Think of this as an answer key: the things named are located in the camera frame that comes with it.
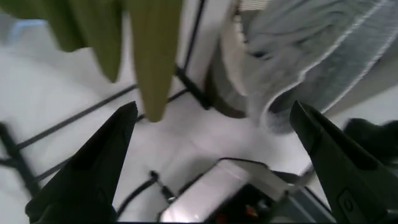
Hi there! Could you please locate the white laundry basket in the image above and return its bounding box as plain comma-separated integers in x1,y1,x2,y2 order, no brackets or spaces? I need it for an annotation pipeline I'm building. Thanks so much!
203,0,271,119

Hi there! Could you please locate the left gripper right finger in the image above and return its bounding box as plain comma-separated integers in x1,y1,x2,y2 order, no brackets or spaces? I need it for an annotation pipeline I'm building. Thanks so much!
289,100,398,223

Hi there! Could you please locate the white curtain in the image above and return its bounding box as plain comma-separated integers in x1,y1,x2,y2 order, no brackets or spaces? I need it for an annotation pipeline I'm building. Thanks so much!
0,9,60,50

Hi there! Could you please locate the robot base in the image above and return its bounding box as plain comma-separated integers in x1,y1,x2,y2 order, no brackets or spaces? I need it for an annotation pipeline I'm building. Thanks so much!
158,157,336,223

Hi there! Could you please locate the black clothes rack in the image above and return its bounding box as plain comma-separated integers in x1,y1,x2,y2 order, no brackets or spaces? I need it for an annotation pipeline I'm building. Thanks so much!
0,0,212,197

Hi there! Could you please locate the black cable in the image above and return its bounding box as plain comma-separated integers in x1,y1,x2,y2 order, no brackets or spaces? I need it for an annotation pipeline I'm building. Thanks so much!
116,170,178,218

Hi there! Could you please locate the green t-shirt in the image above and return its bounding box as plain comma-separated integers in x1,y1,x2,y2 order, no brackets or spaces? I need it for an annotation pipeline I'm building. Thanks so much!
0,0,184,123

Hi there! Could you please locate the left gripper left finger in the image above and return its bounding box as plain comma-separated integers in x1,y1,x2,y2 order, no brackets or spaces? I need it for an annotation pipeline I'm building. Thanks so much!
24,101,139,223

